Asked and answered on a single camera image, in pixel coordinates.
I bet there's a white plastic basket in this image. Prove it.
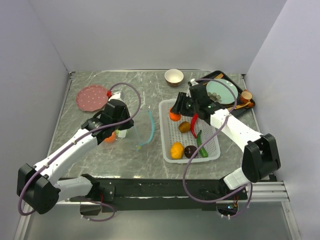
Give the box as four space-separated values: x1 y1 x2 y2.
158 99 221 164

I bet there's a wooden spoon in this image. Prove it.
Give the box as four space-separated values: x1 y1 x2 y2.
234 101 255 111

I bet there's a white patterned bowl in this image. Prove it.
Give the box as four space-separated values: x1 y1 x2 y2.
164 69 184 87

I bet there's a green chili pepper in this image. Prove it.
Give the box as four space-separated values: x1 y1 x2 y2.
196 130 209 158

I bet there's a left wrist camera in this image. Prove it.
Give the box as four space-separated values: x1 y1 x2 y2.
108 90 125 102

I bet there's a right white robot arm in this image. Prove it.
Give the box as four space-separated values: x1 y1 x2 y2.
171 84 281 199

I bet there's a red chili pepper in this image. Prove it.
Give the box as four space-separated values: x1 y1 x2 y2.
190 113 198 139

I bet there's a black tray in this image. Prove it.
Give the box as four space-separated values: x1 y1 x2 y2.
197 70 256 118

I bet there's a light green plate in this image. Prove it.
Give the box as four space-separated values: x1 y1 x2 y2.
206 79 238 105

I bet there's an orange tangerine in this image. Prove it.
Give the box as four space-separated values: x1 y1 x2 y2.
104 131 117 143
169 108 181 122

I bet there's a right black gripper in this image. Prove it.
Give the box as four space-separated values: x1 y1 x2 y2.
170 92 200 118

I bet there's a yellow orange persimmon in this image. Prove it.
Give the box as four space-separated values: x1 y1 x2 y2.
170 142 184 160

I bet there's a wooden fork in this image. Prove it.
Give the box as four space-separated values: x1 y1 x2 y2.
210 73 224 79

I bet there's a purple cable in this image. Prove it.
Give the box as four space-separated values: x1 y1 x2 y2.
182 78 253 218
17 82 142 223

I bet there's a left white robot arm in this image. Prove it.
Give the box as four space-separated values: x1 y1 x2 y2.
16 98 134 216

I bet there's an orange small cup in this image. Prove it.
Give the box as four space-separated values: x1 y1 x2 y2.
240 89 253 104

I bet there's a pink dotted plate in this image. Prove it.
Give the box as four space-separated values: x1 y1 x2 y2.
75 85 108 112

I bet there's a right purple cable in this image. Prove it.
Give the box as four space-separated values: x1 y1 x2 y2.
182 78 253 218

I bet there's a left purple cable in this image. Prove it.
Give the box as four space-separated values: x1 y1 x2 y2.
17 82 142 223

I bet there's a clear blue-zipper zip bag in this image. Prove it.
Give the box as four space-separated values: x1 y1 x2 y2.
117 106 156 152

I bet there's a dark purple mangosteen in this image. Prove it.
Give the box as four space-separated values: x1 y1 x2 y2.
184 145 197 159

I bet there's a brown kiwi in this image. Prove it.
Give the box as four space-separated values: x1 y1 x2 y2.
178 121 191 134

